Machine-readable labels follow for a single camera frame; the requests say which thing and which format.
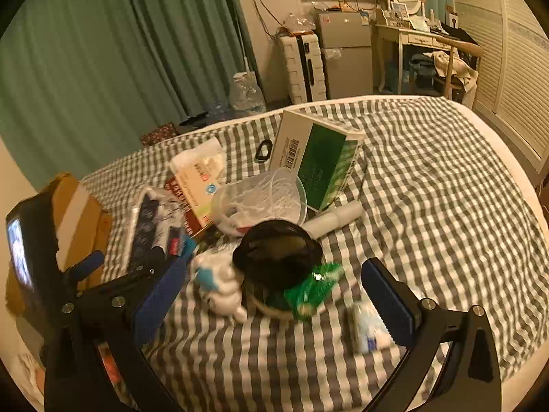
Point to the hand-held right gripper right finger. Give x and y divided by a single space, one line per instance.
386 304

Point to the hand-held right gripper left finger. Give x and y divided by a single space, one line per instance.
158 296

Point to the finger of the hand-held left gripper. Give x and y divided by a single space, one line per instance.
143 264
88 264

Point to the brown cardboard box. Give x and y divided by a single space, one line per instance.
81 231

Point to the blue and black packet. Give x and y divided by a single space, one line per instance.
150 223

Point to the red and cream notebook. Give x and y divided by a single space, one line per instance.
191 199

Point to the white tube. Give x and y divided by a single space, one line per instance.
334 219

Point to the beige tape roll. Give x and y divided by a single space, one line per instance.
261 309

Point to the green and white carton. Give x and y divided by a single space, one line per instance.
326 163

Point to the small tissue packet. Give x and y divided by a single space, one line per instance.
369 324

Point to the white plush toy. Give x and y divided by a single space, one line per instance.
223 287

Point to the green snack packet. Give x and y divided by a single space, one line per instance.
313 287

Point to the grey checked bed sheet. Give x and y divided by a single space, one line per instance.
429 201

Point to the white soft packet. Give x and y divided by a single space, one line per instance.
201 156

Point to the black round bowl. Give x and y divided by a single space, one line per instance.
274 253

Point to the patterned dark box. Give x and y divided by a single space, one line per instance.
158 134

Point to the clear plastic cup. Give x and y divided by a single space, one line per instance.
266 197

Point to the black flat item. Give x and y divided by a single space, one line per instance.
193 120

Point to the crushed blue plastic bottle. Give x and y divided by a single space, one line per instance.
216 109

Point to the large clear water bottle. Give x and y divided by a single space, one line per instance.
246 92

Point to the green curtain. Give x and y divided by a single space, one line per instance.
107 51

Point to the thin white pole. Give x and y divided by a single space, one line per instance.
246 51

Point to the dark bag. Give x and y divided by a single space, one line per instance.
422 65

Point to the cream cloth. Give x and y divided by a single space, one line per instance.
454 68

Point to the white suitcase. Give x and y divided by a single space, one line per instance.
300 68

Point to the grey mini fridge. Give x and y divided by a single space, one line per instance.
345 51

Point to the cream dressing table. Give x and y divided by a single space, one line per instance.
407 38

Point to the white louvered wardrobe door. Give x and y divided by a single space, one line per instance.
506 51

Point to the black garment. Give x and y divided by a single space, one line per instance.
461 32

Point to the clear plastic bag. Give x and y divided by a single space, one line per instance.
298 21

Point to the small photo frame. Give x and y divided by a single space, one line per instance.
399 8

